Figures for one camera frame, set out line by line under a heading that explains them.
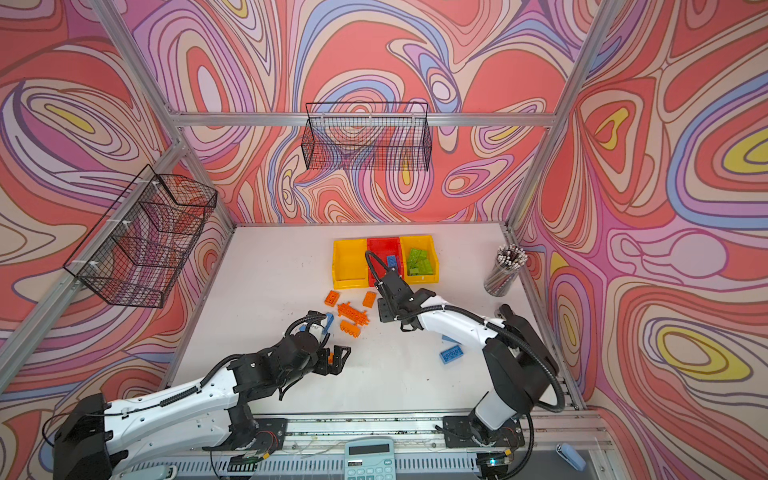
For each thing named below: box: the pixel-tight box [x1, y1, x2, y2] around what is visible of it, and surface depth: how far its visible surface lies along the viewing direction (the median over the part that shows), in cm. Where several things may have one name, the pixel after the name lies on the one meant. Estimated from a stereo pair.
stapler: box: [555, 443, 587, 471], surface depth 70 cm
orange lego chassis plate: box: [337, 302, 370, 326], surface depth 95 cm
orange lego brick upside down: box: [324, 290, 340, 307], surface depth 99 cm
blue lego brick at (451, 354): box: [439, 345, 464, 365], surface depth 88 cm
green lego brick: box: [407, 248, 433, 276], surface depth 107 cm
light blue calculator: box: [344, 438, 397, 480], surface depth 69 cm
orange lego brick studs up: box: [362, 291, 377, 309], surface depth 99 cm
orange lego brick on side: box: [340, 320, 361, 338], surface depth 92 cm
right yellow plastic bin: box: [399, 235, 440, 285], surface depth 107 cm
